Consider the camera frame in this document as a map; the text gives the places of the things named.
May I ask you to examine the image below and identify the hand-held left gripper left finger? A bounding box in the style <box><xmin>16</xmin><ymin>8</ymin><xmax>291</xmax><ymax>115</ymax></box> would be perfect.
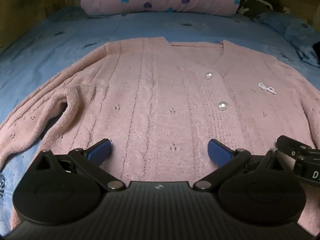
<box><xmin>31</xmin><ymin>139</ymin><xmax>127</xmax><ymax>190</ymax></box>

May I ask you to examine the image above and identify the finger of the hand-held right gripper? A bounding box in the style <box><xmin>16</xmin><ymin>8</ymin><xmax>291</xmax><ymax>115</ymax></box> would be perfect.
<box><xmin>276</xmin><ymin>135</ymin><xmax>320</xmax><ymax>162</ymax></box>

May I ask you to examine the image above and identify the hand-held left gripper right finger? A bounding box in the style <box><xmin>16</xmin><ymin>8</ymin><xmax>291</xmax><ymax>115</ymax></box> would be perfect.
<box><xmin>192</xmin><ymin>138</ymin><xmax>298</xmax><ymax>190</ymax></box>

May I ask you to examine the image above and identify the pink knit cardigan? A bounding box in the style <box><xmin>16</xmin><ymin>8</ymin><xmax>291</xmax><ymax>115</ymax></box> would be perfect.
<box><xmin>0</xmin><ymin>36</ymin><xmax>320</xmax><ymax>232</ymax></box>

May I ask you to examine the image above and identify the blue dandelion-print pillow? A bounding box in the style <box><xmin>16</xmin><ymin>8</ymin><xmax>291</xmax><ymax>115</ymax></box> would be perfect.
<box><xmin>254</xmin><ymin>12</ymin><xmax>320</xmax><ymax>67</ymax></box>

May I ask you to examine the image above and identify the blue dandelion-print bed sheet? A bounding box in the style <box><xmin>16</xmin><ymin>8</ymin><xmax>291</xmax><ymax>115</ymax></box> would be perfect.
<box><xmin>0</xmin><ymin>5</ymin><xmax>320</xmax><ymax>232</ymax></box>

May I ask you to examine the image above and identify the dark fluffy cloth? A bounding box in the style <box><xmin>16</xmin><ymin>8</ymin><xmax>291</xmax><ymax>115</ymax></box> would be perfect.
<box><xmin>237</xmin><ymin>0</ymin><xmax>292</xmax><ymax>19</ymax></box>

